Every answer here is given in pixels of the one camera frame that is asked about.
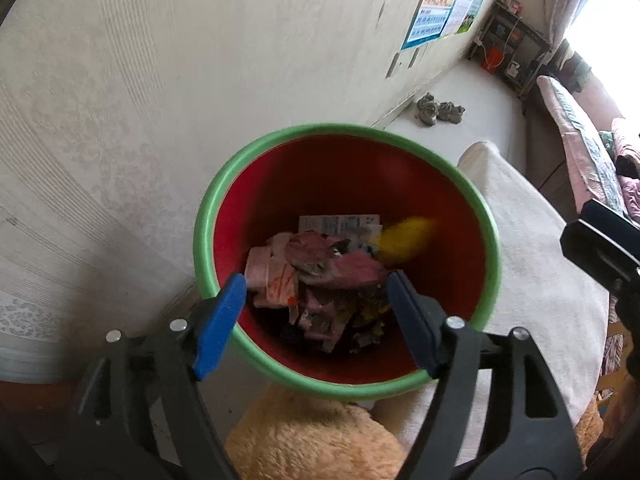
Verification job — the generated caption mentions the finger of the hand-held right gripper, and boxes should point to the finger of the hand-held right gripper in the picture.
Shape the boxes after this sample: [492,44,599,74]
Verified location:
[560,199,640,286]
[614,282,640,341]

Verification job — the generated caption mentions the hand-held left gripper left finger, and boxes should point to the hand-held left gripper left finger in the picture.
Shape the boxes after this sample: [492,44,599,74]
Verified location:
[67,273,248,480]

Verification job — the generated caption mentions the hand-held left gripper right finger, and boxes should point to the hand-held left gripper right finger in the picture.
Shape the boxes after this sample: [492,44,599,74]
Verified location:
[386,269,585,480]

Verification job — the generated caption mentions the pink snack bag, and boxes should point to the pink snack bag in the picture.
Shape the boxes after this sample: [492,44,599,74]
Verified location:
[285,230,389,291]

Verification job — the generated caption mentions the yellow packet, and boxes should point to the yellow packet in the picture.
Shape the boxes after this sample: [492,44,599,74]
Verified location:
[380,216,441,264]

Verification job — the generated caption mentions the red bin with green rim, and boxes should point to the red bin with green rim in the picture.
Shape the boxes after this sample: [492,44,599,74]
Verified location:
[194,122,502,401]

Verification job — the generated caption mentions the wooden chair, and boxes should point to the wooden chair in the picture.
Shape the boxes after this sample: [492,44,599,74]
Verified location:
[601,295,629,379]

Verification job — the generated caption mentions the white towel-covered table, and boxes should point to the white towel-covered table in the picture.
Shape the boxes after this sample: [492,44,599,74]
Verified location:
[372,141,611,466]

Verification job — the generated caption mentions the black cloth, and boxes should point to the black cloth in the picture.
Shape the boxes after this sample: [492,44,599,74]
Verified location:
[615,154,640,179]

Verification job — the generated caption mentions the pink pillow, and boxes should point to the pink pillow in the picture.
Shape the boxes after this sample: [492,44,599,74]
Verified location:
[612,117,640,166]

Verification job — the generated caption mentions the tan plush blanket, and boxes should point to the tan plush blanket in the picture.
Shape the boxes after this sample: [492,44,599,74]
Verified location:
[225,387,606,480]

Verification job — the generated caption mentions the dark hanging clothes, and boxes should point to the dark hanging clothes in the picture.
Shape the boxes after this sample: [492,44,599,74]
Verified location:
[554,39,594,94]

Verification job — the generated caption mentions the window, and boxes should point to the window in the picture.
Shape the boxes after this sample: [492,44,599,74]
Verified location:
[564,0,640,127]

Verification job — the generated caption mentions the metal shelf unit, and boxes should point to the metal shelf unit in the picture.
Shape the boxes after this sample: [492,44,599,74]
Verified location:
[467,0,551,96]

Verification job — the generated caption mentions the brown bed frame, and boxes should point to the brown bed frame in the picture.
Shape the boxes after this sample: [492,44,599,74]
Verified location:
[522,94,576,206]

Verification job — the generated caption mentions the blue chart wall poster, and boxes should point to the blue chart wall poster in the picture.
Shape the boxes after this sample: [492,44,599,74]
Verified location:
[400,0,466,52]

